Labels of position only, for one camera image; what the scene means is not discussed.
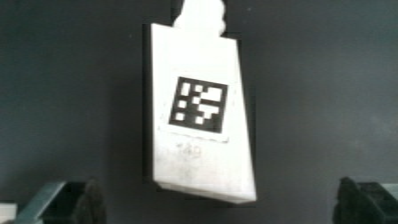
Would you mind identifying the white stool leg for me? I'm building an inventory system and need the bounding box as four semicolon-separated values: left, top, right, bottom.
151;0;255;204

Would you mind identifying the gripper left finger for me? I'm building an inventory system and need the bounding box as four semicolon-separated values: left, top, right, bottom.
14;179;106;224

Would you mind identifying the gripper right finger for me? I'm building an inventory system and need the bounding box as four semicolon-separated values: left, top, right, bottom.
332;177;398;224

